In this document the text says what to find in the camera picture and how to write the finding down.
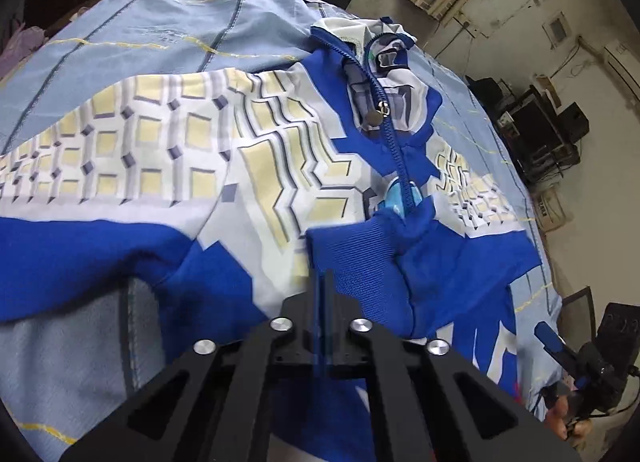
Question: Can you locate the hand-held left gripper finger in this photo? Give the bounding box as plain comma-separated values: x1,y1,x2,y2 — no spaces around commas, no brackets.
60,267,324,462
324,269,583,462

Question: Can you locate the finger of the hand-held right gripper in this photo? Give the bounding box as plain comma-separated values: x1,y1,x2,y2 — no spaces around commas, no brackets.
534,322,577,369

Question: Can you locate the blue white patterned zip jacket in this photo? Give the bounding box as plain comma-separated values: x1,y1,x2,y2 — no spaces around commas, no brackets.
0,17,543,462

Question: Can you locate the purple clothes pile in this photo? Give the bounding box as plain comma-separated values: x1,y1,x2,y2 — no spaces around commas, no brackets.
0,22,51,86

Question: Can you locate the person's right hand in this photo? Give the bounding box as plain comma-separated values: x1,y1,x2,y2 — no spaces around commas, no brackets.
544,382,597,443

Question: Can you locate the cardboard box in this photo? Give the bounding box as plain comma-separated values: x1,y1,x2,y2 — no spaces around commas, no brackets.
535,189,568,231

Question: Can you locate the black equipment rack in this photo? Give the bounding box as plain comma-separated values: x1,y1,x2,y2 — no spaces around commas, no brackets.
467,73,582,180

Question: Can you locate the black speaker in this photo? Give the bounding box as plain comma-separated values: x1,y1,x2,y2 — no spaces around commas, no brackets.
557,102,591,143

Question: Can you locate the white air conditioner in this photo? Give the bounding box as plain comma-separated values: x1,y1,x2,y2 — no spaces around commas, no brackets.
602,41,640,96

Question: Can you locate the light blue checked bedsheet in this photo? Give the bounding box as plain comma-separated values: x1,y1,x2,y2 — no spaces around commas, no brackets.
0,0,563,462

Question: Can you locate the small wall vent cover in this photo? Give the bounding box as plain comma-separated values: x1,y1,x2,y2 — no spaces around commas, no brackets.
545,12,572,46

